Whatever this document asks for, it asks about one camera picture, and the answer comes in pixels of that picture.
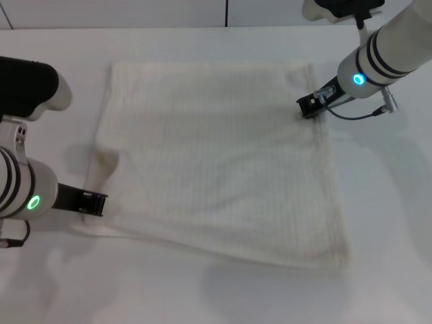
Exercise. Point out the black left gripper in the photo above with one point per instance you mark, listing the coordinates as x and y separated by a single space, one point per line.
69 199

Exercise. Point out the white ribbed towel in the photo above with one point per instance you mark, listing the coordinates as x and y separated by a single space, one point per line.
219 162

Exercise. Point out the white right camera bracket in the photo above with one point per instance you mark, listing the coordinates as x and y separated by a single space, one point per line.
362 35

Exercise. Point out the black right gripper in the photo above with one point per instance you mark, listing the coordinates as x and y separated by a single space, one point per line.
337 98

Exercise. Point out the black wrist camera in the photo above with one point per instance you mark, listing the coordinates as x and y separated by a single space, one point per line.
337 8
27 87

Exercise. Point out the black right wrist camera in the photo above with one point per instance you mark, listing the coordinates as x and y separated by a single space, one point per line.
337 8

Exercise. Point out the white camera bracket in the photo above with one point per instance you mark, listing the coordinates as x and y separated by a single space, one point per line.
362 35
13 135

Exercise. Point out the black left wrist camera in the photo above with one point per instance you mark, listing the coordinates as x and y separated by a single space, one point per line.
27 87

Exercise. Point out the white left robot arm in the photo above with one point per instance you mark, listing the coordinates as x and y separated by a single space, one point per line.
33 182

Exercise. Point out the white left camera bracket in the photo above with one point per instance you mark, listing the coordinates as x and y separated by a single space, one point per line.
13 135

